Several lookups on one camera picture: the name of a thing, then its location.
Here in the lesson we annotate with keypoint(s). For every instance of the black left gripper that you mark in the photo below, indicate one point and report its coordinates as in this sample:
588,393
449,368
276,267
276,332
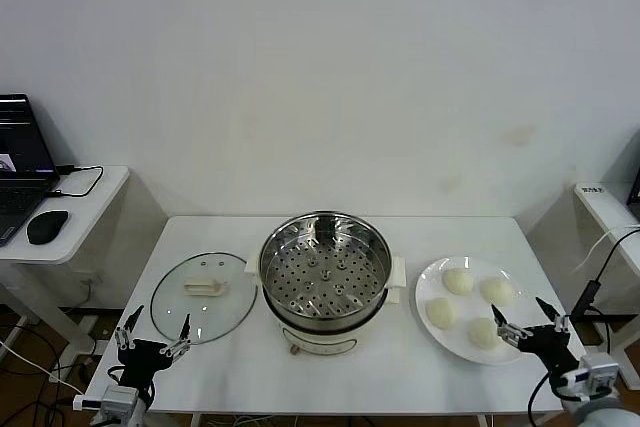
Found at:
142,359

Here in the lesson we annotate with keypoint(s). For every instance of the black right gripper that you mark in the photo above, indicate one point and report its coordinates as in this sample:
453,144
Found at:
547,347

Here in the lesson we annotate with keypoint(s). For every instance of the white steamed baozi bun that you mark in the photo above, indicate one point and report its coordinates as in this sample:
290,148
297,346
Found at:
442,313
482,334
496,291
459,281

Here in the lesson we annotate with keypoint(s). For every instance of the round glass pot lid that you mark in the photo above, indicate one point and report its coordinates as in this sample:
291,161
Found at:
215,314

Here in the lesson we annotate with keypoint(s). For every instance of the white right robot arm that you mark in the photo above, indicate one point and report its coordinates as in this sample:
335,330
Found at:
605,412

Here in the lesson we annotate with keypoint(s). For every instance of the stainless steel steamer basket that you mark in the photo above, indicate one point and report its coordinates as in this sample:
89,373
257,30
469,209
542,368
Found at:
300,292

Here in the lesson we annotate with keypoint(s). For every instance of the black floor power adapter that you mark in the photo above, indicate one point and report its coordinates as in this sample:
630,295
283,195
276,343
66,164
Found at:
84,371

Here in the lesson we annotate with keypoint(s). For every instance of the white round plate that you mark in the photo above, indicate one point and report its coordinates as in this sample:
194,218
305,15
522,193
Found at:
435,277

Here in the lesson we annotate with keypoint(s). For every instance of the white side table with label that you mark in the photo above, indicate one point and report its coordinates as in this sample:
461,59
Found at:
600,209

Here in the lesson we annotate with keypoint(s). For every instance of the small label sticker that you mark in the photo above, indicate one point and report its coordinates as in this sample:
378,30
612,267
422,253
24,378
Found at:
592,189

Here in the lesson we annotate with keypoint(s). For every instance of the black computer mouse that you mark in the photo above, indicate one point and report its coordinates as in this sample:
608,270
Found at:
46,227

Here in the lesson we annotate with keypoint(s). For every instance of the black laptop edge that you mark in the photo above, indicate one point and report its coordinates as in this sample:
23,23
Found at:
636,197

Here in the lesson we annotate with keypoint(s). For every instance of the cream electric cooking pot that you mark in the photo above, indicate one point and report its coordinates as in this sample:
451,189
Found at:
320,342

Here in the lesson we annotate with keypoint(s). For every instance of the black open laptop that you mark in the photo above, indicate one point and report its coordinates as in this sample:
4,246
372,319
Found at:
20,147

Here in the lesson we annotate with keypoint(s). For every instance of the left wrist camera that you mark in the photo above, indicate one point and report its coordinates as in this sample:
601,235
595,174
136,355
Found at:
115,399

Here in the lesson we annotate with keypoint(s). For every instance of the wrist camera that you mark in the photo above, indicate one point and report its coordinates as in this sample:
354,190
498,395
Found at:
597,372
115,399

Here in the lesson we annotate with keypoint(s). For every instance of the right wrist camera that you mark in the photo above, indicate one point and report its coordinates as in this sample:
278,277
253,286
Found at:
597,372

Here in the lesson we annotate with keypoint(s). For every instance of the white wall socket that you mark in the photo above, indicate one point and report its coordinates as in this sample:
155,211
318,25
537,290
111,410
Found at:
92,278

